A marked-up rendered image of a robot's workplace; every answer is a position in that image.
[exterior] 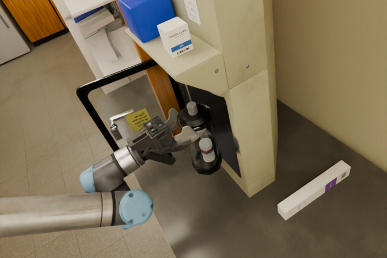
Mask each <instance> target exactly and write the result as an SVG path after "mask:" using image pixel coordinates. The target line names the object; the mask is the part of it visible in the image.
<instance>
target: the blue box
mask: <svg viewBox="0 0 387 258"><path fill-rule="evenodd" d="M117 1H118V3H119V5H120V8H121V10H122V12H123V15H124V18H125V20H126V22H127V25H128V27H129V30H130V32H131V33H133V34H134V35H135V36H136V37H137V38H138V39H139V40H140V41H141V42H142V43H146V42H148V41H150V40H152V39H154V38H156V37H158V36H160V33H159V31H158V28H157V25H159V24H162V23H163V22H166V21H168V20H171V19H173V18H175V14H174V11H173V7H172V3H171V0H117Z"/></svg>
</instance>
